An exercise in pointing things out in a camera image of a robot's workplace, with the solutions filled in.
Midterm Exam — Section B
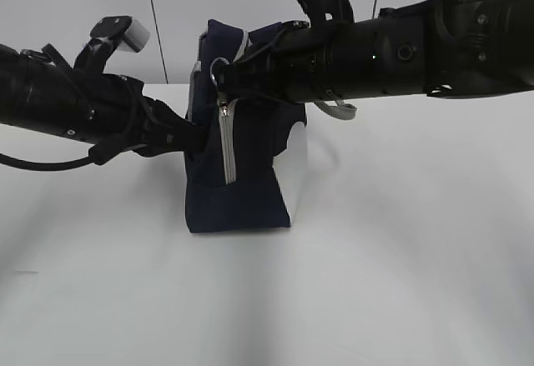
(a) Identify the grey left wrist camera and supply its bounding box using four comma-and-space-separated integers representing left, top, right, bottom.
90, 15, 150, 53

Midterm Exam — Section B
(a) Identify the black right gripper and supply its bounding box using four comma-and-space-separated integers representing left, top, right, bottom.
214, 20, 334, 103

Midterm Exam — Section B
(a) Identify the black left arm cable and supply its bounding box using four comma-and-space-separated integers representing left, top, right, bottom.
0, 140, 139, 172

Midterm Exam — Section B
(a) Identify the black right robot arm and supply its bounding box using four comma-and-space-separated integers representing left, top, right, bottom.
212, 0, 533, 103

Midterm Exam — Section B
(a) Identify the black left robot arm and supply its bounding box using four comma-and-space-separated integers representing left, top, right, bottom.
1, 46, 207, 164

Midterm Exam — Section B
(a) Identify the navy insulated lunch bag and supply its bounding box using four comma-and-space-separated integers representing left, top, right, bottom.
184, 20, 308, 233

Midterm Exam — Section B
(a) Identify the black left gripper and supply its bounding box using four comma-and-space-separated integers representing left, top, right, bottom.
89, 76, 207, 158

